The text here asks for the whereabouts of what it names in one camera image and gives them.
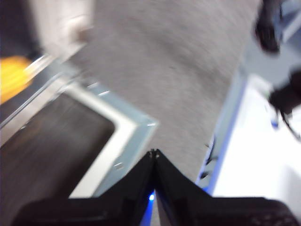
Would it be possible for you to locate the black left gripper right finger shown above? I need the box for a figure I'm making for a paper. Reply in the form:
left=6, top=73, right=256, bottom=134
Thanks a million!
left=156, top=150, right=301, bottom=226

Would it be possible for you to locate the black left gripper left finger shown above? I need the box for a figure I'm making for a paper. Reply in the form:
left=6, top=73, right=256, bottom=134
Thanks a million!
left=10, top=152, right=155, bottom=226

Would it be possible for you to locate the glass oven door with handle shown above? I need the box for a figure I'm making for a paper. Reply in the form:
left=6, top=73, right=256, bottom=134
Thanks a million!
left=0, top=77, right=159, bottom=226

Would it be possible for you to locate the yellow corn cob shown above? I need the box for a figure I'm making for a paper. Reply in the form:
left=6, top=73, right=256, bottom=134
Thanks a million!
left=0, top=56, right=35, bottom=105

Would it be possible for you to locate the cream white toaster oven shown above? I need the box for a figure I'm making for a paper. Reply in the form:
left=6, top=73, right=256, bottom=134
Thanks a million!
left=0, top=0, right=95, bottom=128

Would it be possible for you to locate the cream timer knob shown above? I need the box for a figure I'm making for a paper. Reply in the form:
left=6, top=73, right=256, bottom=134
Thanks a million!
left=67, top=15, right=91, bottom=42

